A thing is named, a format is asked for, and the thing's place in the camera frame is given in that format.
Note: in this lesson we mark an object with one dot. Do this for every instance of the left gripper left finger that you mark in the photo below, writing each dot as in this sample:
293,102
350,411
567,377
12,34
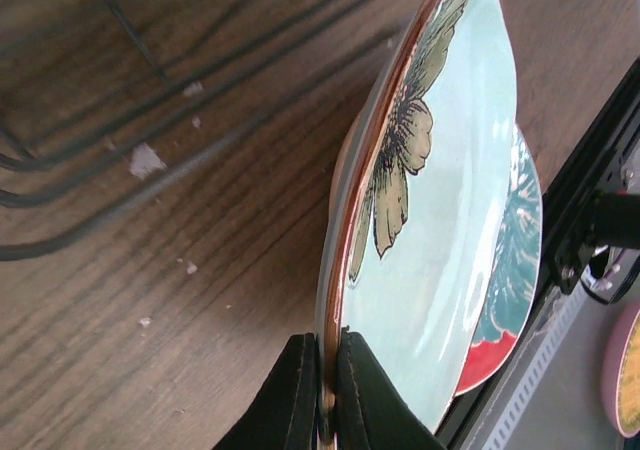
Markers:
283,413

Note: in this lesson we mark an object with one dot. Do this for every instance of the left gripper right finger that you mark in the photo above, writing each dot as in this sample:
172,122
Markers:
370,412

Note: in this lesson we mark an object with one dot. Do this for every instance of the green-rimmed plate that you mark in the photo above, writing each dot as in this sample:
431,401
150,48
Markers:
417,199

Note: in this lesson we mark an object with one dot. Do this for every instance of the red-rimmed white plate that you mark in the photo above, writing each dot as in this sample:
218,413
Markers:
514,275

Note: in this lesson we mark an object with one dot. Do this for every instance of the pink plate at bottom edge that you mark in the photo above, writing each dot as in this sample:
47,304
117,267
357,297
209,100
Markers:
620,373

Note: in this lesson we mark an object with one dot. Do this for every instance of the light blue slotted cable duct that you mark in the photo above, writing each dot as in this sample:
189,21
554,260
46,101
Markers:
549,338

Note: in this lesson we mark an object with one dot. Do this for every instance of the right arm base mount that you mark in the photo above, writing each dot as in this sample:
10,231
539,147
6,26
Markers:
605,213

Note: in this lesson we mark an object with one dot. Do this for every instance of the grey wire dish rack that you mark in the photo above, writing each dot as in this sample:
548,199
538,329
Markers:
85,84

